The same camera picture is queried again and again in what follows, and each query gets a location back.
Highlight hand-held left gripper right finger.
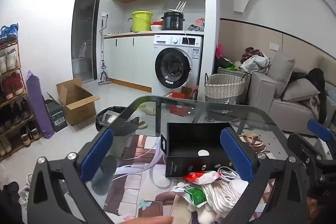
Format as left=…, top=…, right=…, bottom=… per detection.
left=220, top=127, right=309, bottom=224

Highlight dark green box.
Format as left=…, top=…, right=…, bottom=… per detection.
left=45, top=99, right=65, bottom=132

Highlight black and green bag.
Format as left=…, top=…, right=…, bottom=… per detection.
left=218, top=55, right=237, bottom=69

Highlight white cable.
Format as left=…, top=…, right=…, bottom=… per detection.
left=214, top=165, right=242, bottom=181

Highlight black garment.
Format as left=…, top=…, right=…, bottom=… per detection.
left=307, top=68, right=327, bottom=125

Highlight green bucket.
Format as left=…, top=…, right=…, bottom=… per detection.
left=131, top=11, right=153, bottom=32

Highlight pink bag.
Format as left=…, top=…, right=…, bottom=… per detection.
left=215, top=43, right=226, bottom=60

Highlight white washing machine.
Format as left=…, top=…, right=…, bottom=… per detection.
left=153, top=34, right=204, bottom=96

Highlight black trash bag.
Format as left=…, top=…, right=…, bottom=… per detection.
left=95, top=106, right=139, bottom=135

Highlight white lower cabinets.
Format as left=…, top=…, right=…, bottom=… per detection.
left=103, top=36, right=154, bottom=90

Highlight wooden shoe rack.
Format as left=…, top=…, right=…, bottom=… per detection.
left=0, top=39, right=36, bottom=161

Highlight wicker laundry basket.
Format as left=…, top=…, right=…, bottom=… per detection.
left=205, top=73, right=247, bottom=105

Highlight red and white packet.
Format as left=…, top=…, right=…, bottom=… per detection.
left=183, top=171, right=222, bottom=185

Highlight white router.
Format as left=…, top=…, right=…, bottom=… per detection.
left=167, top=1, right=187, bottom=13

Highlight green and white packet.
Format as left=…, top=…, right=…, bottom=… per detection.
left=171, top=183, right=208, bottom=209

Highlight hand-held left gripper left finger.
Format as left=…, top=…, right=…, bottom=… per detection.
left=28, top=127, right=116, bottom=224

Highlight dark glass door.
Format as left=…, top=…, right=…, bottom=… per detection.
left=71, top=0, right=105, bottom=83

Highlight white ribbon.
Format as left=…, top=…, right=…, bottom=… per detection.
left=115, top=136, right=168, bottom=189

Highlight purple bag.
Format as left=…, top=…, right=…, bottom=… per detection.
left=26, top=70, right=55, bottom=139

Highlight grey cushion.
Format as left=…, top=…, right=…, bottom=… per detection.
left=283, top=78, right=321, bottom=102
left=268, top=52, right=296, bottom=98

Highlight white plush toy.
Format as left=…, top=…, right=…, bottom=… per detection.
left=197, top=204, right=218, bottom=224

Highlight person's left hand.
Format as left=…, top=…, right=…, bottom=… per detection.
left=125, top=216, right=174, bottom=224

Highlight beige sofa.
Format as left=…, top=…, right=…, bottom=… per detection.
left=248, top=56, right=336, bottom=135

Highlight black cardboard box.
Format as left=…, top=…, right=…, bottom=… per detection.
left=161, top=122, right=237, bottom=178

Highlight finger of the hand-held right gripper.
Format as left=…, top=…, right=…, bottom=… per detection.
left=307, top=119, right=336, bottom=146
left=287, top=133, right=326, bottom=169

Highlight brown cardboard box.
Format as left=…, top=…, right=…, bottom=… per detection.
left=56, top=78, right=101, bottom=126

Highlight black pressure cooker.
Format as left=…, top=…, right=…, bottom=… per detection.
left=161, top=11, right=185, bottom=31

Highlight mop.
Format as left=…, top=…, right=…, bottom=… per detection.
left=98, top=19, right=111, bottom=86

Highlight shoe rack with shoes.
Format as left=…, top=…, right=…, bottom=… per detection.
left=0, top=23, right=41, bottom=156

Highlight brown sandals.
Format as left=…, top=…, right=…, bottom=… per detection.
left=239, top=133, right=268, bottom=153

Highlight red box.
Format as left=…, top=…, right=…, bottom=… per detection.
left=169, top=86, right=198, bottom=115

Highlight pile of clothes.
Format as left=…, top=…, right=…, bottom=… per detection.
left=240, top=47, right=271, bottom=73

